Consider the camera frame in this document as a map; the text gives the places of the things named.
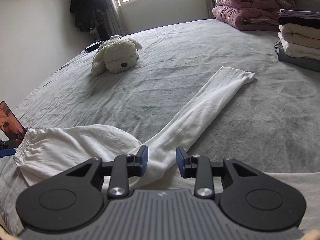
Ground black folded garment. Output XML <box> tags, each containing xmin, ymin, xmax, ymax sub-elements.
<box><xmin>277</xmin><ymin>16</ymin><xmax>320</xmax><ymax>29</ymax></box>

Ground grey window curtain left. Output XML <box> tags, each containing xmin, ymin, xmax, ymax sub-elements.
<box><xmin>105</xmin><ymin>0</ymin><xmax>127</xmax><ymax>36</ymax></box>

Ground pink folded quilt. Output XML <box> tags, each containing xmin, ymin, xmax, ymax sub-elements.
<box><xmin>212</xmin><ymin>0</ymin><xmax>297</xmax><ymax>31</ymax></box>

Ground grey bed sheet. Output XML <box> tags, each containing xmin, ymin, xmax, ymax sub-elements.
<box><xmin>15</xmin><ymin>20</ymin><xmax>319</xmax><ymax>230</ymax></box>

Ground white pants garment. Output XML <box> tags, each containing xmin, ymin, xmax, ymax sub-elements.
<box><xmin>12</xmin><ymin>65</ymin><xmax>320</xmax><ymax>230</ymax></box>

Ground dark hanging clothes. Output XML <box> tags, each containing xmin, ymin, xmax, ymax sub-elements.
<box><xmin>69</xmin><ymin>0</ymin><xmax>110</xmax><ymax>40</ymax></box>

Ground white plush dog toy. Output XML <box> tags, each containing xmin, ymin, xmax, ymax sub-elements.
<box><xmin>91</xmin><ymin>35</ymin><xmax>143</xmax><ymax>76</ymax></box>

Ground smartphone on stand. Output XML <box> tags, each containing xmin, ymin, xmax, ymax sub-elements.
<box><xmin>0</xmin><ymin>101</ymin><xmax>27</xmax><ymax>144</ymax></box>

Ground black tablet on bed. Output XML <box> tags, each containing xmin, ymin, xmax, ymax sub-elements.
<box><xmin>85</xmin><ymin>42</ymin><xmax>101</xmax><ymax>53</ymax></box>

